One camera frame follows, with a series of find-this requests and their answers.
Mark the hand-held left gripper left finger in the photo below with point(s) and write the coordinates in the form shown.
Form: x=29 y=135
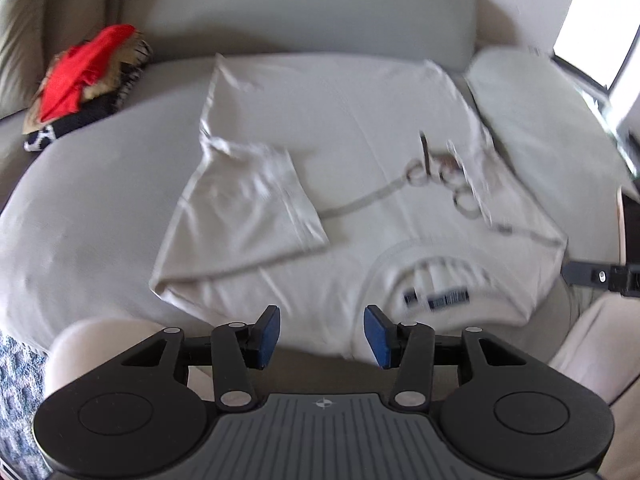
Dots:
x=267 y=340

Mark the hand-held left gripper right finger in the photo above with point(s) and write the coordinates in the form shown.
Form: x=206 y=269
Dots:
x=377 y=337

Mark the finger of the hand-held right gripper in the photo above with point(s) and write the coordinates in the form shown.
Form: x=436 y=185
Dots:
x=590 y=274

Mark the white t-shirt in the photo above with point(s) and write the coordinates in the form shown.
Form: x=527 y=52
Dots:
x=350 y=160

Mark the pile of red patterned clothes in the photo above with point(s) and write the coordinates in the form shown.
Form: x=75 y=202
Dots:
x=106 y=86

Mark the person's right leg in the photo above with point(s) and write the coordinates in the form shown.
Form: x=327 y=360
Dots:
x=600 y=340

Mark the person's leg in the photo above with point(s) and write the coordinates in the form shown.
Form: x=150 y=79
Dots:
x=600 y=340
x=95 y=345

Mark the glass side table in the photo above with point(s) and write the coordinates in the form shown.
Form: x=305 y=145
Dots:
x=625 y=135

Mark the large grey cushion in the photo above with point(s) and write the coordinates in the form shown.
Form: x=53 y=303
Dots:
x=540 y=120

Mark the person's left leg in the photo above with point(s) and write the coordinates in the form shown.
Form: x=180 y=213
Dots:
x=95 y=345

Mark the grey sofa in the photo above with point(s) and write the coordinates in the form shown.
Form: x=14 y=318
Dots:
x=100 y=185

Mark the window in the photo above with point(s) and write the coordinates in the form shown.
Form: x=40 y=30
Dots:
x=590 y=20

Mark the blue patterned rug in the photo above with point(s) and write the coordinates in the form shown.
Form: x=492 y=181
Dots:
x=20 y=400

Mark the black white spotted garment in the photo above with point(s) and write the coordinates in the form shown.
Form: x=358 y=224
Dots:
x=75 y=120

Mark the black white lattice garment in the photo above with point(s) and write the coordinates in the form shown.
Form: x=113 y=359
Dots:
x=140 y=52

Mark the red garment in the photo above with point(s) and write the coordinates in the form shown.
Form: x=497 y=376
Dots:
x=75 y=75

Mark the grey sofa back cushion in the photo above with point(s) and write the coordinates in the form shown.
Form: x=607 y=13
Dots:
x=300 y=5

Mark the light grey throw pillow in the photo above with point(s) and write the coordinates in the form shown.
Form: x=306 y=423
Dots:
x=20 y=50

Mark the olive throw pillow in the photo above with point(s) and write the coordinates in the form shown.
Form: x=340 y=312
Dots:
x=75 y=5

